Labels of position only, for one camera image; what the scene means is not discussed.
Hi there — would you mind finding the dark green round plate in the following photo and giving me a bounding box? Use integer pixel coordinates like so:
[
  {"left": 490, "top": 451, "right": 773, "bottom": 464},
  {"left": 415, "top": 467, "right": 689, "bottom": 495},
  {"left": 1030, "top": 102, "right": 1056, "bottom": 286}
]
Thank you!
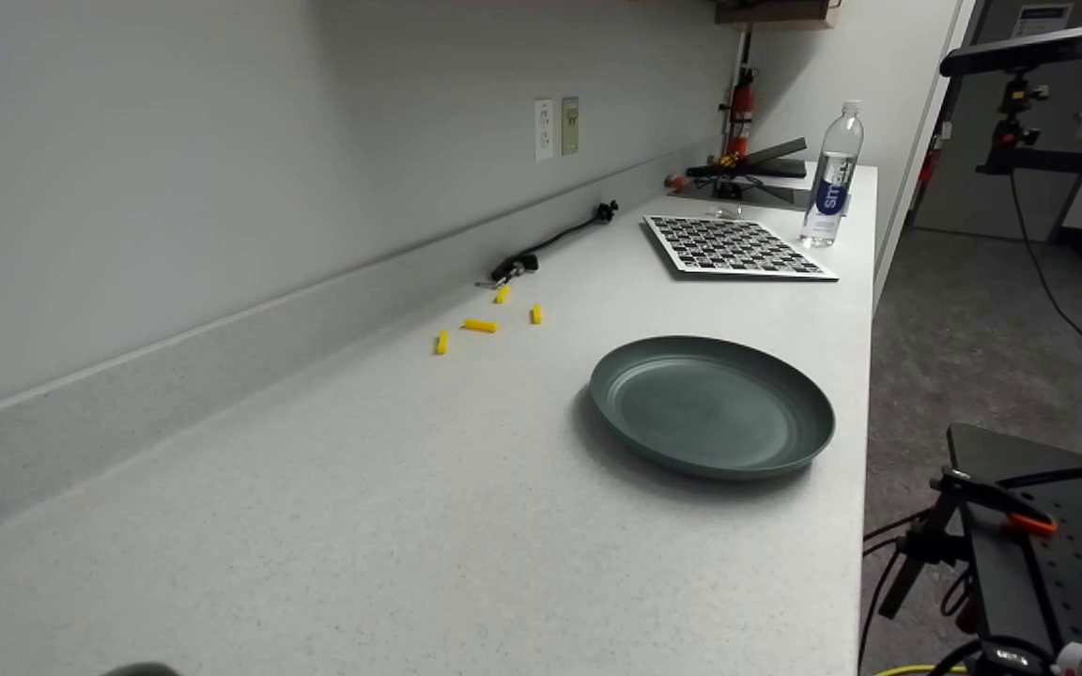
[{"left": 583, "top": 330, "right": 841, "bottom": 485}]

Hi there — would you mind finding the keyboard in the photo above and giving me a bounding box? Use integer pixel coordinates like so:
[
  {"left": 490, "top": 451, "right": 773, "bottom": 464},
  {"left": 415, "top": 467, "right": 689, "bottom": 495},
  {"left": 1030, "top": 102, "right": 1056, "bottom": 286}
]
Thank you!
[{"left": 644, "top": 211, "right": 841, "bottom": 286}]

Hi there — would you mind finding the black metal tool pile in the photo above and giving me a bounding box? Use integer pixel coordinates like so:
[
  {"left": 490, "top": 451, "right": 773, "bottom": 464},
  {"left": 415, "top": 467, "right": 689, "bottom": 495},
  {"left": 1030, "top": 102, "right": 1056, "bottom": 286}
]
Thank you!
[{"left": 663, "top": 131, "right": 814, "bottom": 211}]

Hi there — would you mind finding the clear plastic water bottle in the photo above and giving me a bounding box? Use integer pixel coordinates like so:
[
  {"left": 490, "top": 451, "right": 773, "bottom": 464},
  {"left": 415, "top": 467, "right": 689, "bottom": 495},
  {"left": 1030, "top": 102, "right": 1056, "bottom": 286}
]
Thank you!
[{"left": 796, "top": 99, "right": 870, "bottom": 253}]

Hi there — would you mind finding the red fire extinguisher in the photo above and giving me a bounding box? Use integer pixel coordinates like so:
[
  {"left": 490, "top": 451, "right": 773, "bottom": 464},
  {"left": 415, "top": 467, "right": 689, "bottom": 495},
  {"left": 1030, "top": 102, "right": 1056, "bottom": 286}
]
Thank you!
[{"left": 917, "top": 118, "right": 955, "bottom": 211}]

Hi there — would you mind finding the black optical breadboard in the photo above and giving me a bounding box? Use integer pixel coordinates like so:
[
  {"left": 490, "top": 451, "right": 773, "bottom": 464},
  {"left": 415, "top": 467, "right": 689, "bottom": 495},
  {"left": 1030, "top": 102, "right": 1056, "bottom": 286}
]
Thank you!
[{"left": 943, "top": 421, "right": 1082, "bottom": 660}]

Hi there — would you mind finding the black cable with plug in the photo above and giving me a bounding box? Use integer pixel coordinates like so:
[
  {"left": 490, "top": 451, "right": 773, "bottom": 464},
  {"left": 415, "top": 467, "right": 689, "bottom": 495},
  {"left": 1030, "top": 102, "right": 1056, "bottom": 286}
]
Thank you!
[{"left": 486, "top": 197, "right": 623, "bottom": 286}]

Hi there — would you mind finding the white wall outlet plate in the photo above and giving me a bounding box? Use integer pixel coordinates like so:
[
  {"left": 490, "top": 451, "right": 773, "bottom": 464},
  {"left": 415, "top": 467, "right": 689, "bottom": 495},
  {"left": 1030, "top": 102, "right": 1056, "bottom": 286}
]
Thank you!
[{"left": 531, "top": 99, "right": 560, "bottom": 167}]

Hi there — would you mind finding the beige wall outlet plate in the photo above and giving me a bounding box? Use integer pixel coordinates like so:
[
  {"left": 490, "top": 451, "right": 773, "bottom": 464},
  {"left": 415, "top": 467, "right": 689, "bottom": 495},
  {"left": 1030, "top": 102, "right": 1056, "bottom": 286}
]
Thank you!
[{"left": 558, "top": 93, "right": 587, "bottom": 159}]

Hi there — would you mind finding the red handled clamp tool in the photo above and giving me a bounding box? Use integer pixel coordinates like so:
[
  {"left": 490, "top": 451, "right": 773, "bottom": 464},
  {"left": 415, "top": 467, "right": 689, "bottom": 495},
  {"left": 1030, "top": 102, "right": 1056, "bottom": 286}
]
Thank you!
[{"left": 717, "top": 27, "right": 759, "bottom": 167}]

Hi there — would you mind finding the black cable bundle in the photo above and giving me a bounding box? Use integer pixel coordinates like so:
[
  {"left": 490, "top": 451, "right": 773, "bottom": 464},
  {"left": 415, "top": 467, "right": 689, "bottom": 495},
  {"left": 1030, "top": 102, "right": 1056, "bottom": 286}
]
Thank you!
[{"left": 862, "top": 499, "right": 985, "bottom": 676}]

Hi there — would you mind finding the black clamp with orange handle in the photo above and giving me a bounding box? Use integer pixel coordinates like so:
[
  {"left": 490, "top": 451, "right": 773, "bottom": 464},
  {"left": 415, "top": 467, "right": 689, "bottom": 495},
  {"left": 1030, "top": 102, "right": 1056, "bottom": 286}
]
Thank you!
[{"left": 932, "top": 467, "right": 1066, "bottom": 546}]

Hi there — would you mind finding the thin black camera cable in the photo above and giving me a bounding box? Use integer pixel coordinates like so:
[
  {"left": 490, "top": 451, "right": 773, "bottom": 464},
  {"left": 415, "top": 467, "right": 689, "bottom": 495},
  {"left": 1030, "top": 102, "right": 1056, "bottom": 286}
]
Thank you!
[{"left": 1007, "top": 167, "right": 1082, "bottom": 430}]

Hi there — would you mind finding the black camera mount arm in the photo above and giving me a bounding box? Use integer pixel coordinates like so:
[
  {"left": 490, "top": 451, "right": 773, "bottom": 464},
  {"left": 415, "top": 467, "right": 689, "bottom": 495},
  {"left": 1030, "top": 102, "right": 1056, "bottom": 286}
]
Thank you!
[{"left": 973, "top": 71, "right": 1082, "bottom": 179}]

